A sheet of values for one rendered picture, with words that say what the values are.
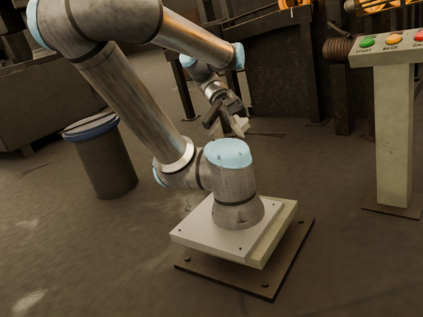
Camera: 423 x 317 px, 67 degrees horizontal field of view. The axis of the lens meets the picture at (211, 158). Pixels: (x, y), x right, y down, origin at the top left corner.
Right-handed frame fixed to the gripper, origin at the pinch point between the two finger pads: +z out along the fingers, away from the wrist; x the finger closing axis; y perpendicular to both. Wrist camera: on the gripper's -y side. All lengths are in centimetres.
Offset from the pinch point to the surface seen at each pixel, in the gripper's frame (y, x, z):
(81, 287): -81, 19, 9
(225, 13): 182, 340, -516
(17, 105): -136, 80, -206
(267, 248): -12.6, 8.1, 35.8
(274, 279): -15.6, 14.4, 43.7
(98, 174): -70, 41, -54
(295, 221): 2.7, 29.9, 27.0
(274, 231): -7.5, 12.2, 31.5
